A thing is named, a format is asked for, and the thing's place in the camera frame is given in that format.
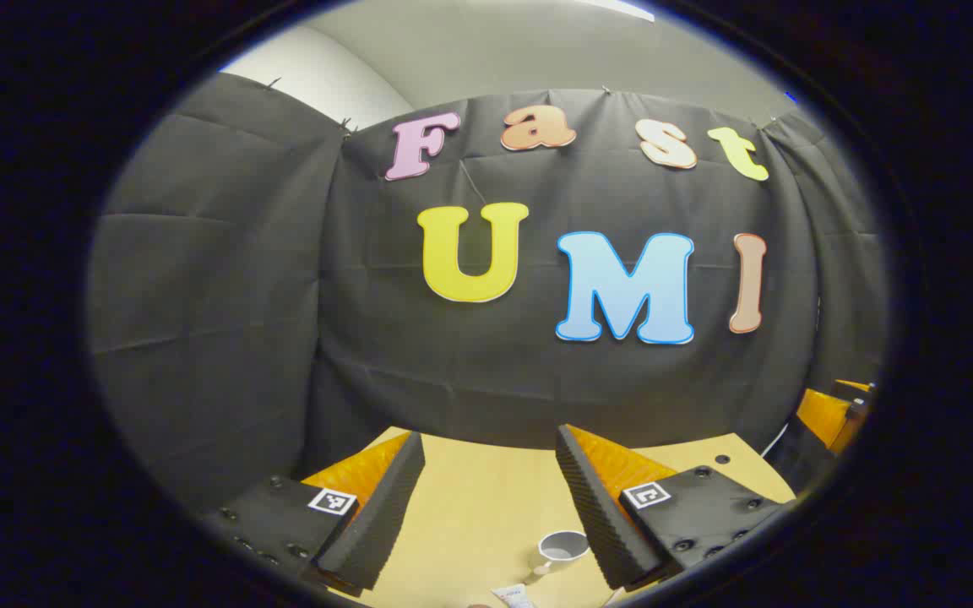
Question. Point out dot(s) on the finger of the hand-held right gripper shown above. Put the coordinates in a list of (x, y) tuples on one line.
[(824, 414)]

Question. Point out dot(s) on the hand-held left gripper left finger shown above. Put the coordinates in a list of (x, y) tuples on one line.
[(377, 523)]

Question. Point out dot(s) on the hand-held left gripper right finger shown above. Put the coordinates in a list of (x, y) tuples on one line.
[(600, 523)]

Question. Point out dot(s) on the white cup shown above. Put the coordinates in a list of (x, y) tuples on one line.
[(556, 559)]

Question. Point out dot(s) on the white toothpaste tube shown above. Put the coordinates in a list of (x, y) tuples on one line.
[(513, 597)]

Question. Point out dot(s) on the wooden desktop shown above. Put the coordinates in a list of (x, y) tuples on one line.
[(486, 507)]

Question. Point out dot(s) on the black backdrop cloth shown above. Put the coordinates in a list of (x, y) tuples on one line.
[(241, 295)]

